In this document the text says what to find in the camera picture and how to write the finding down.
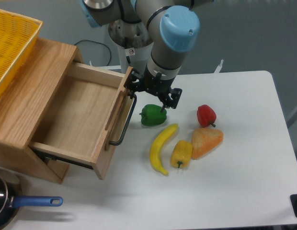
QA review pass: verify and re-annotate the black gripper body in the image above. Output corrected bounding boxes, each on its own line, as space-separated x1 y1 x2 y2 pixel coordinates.
124 69 175 102

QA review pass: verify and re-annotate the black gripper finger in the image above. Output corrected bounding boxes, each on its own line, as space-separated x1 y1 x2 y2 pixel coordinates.
160 96 168 113
170 88 183 109

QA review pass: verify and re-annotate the wooden top drawer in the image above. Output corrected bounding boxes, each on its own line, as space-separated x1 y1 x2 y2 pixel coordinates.
29 62 135 180

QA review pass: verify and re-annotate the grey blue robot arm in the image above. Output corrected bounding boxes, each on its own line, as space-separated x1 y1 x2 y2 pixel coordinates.
80 0 205 109

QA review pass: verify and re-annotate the wooden drawer cabinet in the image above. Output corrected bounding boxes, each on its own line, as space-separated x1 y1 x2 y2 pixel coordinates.
0 38 83 184

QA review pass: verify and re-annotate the green bell pepper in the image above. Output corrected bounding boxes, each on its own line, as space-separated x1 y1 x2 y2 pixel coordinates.
140 104 167 127

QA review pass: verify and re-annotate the red bell pepper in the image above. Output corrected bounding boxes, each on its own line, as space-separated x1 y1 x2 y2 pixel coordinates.
197 104 217 128

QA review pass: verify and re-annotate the yellow banana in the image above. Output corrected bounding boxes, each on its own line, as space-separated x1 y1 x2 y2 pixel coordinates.
149 124 178 176

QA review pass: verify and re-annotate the orange bread wedge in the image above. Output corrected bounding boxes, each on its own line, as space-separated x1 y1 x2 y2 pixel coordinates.
191 128 224 160

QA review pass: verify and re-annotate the yellow bell pepper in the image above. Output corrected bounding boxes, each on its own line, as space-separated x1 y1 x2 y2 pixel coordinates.
170 140 193 169

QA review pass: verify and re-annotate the yellow plastic basket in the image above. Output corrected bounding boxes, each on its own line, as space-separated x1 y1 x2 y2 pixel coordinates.
0 9 43 98

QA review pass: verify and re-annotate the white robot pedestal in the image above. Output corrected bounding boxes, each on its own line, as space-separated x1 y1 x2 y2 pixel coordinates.
88 19 225 75

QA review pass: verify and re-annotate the black cable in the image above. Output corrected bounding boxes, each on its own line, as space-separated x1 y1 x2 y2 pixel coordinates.
73 39 112 67

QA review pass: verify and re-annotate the blue handled frying pan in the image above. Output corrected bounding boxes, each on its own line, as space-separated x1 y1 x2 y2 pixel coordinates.
0 174 63 229

